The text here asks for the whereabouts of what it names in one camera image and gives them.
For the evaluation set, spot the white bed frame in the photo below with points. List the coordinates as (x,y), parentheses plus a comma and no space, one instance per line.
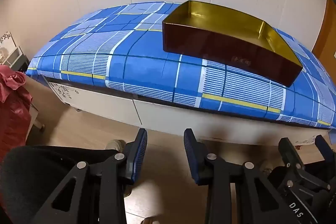
(92,100)

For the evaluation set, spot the dark red box gold inside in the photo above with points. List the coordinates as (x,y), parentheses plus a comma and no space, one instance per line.
(223,48)

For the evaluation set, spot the red cloth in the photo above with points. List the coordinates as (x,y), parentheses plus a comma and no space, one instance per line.
(13,113)

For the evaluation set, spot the blue plaid blanket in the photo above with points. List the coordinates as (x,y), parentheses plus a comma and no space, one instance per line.
(147,56)

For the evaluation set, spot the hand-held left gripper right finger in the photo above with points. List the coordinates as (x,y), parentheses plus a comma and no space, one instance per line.
(190,155)

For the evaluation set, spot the white printed poster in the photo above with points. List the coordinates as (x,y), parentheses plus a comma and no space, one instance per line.
(6,43)

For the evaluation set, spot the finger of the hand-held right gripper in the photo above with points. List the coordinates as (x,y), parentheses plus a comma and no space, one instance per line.
(286,153)
(324,149)

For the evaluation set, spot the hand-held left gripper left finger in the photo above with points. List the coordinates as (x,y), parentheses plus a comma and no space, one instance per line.
(139,155)

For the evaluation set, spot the wooden door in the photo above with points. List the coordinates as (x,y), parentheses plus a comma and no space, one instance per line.
(328,29)

